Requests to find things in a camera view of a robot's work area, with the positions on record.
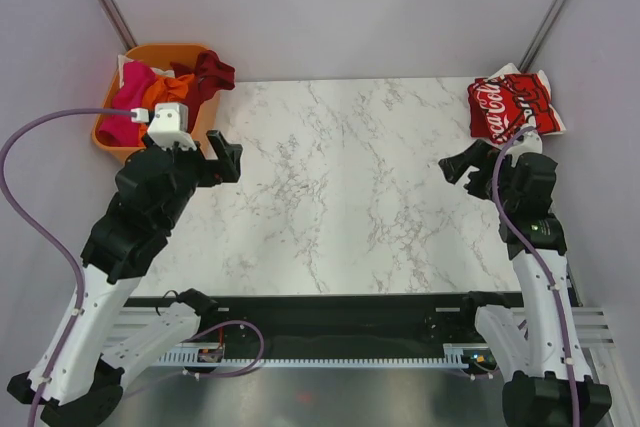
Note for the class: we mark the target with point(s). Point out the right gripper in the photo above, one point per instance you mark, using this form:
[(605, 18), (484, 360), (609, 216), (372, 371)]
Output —
[(480, 155)]

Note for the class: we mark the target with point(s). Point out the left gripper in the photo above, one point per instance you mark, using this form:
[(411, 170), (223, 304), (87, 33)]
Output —
[(226, 168)]

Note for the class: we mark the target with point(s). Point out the dark red t shirt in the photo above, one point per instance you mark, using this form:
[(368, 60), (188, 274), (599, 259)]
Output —
[(211, 75)]

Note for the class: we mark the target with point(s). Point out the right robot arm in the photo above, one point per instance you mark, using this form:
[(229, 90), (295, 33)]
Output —
[(547, 380)]

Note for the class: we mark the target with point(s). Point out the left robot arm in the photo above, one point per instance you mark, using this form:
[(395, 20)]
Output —
[(79, 382)]

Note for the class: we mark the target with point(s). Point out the red coca cola t shirt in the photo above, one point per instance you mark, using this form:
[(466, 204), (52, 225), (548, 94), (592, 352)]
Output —
[(501, 105)]

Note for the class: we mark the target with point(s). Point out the orange t shirt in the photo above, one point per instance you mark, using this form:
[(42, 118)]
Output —
[(182, 89)]

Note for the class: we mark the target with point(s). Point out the pink t shirt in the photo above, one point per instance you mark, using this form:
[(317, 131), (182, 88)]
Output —
[(120, 131)]

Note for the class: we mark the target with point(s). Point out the white t shirt in basket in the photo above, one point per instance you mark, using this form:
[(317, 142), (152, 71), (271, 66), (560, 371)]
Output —
[(122, 60)]

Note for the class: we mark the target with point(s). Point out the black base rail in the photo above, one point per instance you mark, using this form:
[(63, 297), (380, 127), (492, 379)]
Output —
[(349, 327)]

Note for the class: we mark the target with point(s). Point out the white slotted cable duct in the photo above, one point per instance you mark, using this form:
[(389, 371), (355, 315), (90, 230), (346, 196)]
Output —
[(454, 356)]

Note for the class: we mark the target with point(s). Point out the aluminium frame profile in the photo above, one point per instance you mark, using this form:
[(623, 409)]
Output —
[(591, 328)]

